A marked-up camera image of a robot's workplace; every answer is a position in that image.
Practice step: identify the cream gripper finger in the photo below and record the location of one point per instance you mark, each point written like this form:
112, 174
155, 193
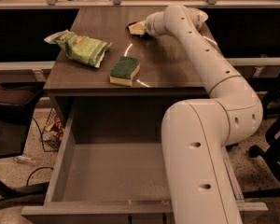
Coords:
138, 29

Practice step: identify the dark rxbar chocolate bar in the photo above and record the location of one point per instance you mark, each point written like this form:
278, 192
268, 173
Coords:
131, 24

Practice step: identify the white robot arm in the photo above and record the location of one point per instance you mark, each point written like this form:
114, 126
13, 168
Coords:
193, 132

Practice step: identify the open grey top drawer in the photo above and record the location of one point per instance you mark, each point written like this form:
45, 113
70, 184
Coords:
110, 167

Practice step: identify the green yellow sponge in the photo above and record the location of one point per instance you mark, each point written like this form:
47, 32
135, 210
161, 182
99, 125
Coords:
124, 71

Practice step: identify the green chip bag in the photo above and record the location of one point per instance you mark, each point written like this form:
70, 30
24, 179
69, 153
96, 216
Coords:
80, 48

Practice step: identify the white bowl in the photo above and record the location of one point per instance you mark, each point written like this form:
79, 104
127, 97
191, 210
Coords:
199, 18

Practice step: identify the grey wooden cabinet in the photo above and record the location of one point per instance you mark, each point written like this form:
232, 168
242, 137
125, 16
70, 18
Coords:
164, 66

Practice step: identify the black office chair left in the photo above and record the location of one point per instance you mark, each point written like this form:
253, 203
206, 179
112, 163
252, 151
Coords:
17, 106

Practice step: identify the black office chair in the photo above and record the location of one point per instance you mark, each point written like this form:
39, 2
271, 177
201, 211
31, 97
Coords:
17, 106
271, 105

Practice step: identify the black office chair right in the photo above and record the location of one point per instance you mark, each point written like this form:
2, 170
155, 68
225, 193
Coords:
271, 105

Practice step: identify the wire basket with items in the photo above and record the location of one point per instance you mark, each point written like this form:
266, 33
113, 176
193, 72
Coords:
52, 133

